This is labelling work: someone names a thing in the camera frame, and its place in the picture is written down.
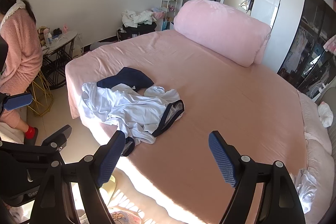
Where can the glass-door wardrobe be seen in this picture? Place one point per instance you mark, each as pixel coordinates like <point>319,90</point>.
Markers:
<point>309,43</point>

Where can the navy pants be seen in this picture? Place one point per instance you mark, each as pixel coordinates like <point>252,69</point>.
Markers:
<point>128,78</point>

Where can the pink bed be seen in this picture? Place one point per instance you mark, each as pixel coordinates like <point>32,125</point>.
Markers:
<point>223,108</point>

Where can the pink rolled duvet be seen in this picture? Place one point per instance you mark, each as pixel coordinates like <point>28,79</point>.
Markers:
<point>218,27</point>

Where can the white dress with navy trim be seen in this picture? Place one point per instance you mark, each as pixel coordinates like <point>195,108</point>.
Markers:
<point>126,111</point>

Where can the pile of white clothes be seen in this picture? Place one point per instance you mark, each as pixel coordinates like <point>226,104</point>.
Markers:
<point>139,18</point>

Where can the pink patterned quilt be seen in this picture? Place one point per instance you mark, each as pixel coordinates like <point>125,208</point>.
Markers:
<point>312,124</point>

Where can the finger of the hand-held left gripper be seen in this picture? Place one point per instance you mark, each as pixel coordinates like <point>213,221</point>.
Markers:
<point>18,102</point>
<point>59,134</point>

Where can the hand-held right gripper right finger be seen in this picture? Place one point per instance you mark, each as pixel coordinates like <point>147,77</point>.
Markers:
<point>220,158</point>

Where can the white wardrobe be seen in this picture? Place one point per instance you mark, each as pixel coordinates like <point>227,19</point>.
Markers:
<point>286,17</point>

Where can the lilac garment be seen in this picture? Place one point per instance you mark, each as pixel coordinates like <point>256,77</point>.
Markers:
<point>305,190</point>

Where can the round marble table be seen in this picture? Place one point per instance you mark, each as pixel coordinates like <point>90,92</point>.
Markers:
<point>65,39</point>

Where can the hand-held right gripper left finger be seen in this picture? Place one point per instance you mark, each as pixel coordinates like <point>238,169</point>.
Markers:
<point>111,158</point>

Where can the pink cartoon sock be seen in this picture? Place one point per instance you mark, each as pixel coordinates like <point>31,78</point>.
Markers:
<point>123,216</point>

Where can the pink printed cloth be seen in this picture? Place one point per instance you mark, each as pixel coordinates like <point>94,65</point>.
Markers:
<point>331,44</point>

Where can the white power strip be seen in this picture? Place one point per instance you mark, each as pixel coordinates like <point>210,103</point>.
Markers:
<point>319,87</point>

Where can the pink checkered pillow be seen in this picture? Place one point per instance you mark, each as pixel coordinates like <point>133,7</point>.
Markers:
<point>320,169</point>

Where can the white plush toy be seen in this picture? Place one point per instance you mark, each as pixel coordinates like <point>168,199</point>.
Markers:
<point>325,115</point>

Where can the green slipper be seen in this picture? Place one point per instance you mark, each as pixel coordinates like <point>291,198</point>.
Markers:
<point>110,187</point>

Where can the plastic bottle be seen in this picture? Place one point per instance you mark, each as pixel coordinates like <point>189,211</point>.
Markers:
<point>49,40</point>

